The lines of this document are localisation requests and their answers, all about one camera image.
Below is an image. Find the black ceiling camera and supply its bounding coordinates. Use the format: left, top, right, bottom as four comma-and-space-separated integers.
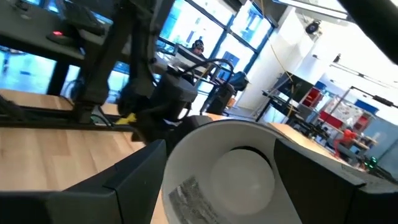
304, 19, 323, 35

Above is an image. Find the yellow tag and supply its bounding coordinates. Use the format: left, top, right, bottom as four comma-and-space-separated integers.
115, 112, 137, 126

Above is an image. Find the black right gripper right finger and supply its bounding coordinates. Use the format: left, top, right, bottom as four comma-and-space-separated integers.
273, 139, 398, 224

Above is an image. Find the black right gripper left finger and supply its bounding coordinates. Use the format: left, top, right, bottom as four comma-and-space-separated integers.
0, 139, 168, 224

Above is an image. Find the black workbench rack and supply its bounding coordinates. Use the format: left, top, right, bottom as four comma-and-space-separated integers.
256, 71, 315, 125

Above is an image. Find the red articulated figure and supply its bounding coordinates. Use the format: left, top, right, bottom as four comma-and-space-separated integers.
332, 129, 358, 158

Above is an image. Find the black computer mouse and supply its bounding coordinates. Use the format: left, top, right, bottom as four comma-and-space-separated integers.
46, 29, 75, 46

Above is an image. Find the grey desk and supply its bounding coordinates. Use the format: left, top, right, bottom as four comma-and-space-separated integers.
0, 0, 131, 67

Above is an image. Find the white lightbulb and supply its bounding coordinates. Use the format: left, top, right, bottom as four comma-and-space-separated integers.
210, 148, 276, 217

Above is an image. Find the red storage box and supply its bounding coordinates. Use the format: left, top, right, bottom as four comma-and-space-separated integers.
303, 86, 324, 108

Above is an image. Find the black keyboard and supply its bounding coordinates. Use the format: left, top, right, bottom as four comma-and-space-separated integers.
62, 1, 106, 37

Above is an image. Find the black desk lamp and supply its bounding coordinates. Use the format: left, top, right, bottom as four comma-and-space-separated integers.
161, 114, 304, 224

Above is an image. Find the person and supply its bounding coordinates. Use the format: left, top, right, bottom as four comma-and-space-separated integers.
188, 39, 208, 62

